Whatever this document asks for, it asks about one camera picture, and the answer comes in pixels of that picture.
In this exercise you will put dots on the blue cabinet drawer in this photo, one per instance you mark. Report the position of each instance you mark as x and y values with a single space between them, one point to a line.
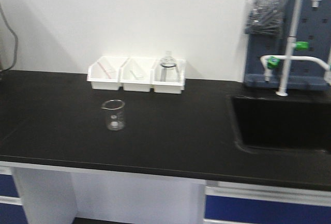
12 210
223 205

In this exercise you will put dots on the clear glass beaker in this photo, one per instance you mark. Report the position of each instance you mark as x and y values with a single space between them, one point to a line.
114 114

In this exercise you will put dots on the blue pegboard drying rack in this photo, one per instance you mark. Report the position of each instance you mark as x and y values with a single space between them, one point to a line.
313 39

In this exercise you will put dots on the white left storage bin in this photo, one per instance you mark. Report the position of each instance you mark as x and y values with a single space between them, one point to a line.
99 79

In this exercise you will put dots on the red-tipped pipette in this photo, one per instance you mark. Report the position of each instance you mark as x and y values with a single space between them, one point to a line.
107 68

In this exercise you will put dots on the white middle storage bin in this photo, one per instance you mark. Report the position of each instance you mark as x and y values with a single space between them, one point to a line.
141 65

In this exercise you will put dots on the white right storage bin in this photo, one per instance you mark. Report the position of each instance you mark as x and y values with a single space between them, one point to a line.
169 87

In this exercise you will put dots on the black lab sink basin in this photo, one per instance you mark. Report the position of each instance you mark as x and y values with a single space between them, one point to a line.
280 125

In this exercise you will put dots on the white storage bin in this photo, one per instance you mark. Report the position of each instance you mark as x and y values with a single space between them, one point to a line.
141 65
169 87
99 79

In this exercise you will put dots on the blue cabinet drawer right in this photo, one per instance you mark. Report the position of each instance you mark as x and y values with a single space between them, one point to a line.
223 205

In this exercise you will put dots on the white low side faucet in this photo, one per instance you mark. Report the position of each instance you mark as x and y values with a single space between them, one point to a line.
271 62

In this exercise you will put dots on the white lab gooseneck faucet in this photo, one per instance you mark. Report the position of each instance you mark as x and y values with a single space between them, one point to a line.
291 41

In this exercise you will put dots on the blue cabinet drawer left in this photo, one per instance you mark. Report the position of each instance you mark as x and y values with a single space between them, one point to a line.
12 210

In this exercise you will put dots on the round-bottom glass flask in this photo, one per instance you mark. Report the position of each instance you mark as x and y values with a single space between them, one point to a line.
169 68

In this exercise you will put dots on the clear plastic bag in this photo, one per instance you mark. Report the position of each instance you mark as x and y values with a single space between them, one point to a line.
265 17

